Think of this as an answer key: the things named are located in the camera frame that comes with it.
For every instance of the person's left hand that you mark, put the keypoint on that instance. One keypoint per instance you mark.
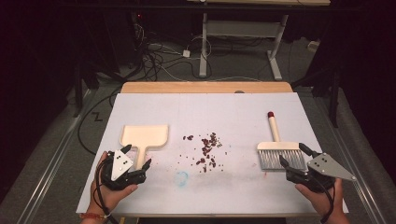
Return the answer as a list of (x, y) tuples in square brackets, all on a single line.
[(102, 196)]

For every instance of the cream brush with red cap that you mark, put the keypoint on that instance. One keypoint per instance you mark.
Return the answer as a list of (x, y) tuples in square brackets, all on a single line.
[(280, 152)]

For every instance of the white metal desk frame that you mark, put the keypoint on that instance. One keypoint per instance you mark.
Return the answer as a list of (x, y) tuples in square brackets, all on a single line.
[(204, 46)]

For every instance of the white table cover sheet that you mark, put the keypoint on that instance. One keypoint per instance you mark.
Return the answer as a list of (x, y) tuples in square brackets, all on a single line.
[(218, 112)]

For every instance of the cream dustpan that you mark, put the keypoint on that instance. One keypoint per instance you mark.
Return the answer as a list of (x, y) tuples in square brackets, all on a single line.
[(146, 137)]

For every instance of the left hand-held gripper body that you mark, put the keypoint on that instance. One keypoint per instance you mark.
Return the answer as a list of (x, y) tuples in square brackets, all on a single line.
[(121, 165)]

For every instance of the pile of dark red crumbs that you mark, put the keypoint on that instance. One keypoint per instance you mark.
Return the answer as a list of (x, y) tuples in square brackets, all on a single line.
[(206, 149)]

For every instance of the small white box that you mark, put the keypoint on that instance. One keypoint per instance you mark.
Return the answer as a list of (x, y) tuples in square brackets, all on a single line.
[(313, 45)]

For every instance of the metal floor rail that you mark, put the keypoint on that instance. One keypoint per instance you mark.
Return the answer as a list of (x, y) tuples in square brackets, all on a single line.
[(351, 155), (53, 161)]

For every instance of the wooden table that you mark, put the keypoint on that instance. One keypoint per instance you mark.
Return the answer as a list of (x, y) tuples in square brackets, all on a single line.
[(202, 87)]

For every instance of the white power adapter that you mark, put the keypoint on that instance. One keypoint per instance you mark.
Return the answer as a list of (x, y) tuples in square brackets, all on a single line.
[(186, 53)]

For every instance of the black stand leg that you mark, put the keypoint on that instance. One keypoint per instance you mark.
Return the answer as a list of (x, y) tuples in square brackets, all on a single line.
[(77, 93)]

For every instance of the person's right hand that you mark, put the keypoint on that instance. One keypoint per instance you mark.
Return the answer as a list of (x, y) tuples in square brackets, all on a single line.
[(323, 202)]

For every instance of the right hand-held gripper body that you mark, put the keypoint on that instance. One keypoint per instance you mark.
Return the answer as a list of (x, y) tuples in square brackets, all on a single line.
[(325, 166)]

